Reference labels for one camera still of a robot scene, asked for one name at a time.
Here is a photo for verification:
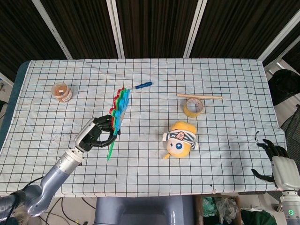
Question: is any green cloth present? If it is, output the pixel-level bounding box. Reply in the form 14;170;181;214
240;208;278;225

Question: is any yellow plush toy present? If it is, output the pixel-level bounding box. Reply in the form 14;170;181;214
163;120;199;160

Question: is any blue-handled screwdriver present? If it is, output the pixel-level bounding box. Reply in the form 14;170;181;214
127;82;152;90

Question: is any black cable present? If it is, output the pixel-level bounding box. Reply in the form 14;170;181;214
14;175;90;225

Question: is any checkered tablecloth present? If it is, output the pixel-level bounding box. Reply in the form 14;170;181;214
0;58;291;198

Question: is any cardboard box with bags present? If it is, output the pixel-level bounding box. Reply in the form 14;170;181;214
195;194;243;225

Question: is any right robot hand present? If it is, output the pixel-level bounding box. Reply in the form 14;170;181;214
251;138;300;191

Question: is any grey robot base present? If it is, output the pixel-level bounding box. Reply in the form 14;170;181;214
94;195;195;225

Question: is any mesh office chair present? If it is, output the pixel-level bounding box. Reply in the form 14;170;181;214
280;104;300;162

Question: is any yellow tape roll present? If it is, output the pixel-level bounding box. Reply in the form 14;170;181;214
183;97;205;118

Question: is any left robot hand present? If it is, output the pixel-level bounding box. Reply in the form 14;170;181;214
74;114;120;152

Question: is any red hand-shaped clapper toy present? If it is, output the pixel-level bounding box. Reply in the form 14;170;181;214
106;87;131;161

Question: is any round jar with brown contents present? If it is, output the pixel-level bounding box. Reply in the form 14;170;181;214
51;82;73;103

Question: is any black trash bag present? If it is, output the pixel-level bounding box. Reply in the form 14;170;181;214
268;69;300;106

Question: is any wooden stick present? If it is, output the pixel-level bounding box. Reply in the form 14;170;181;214
177;93;223;100

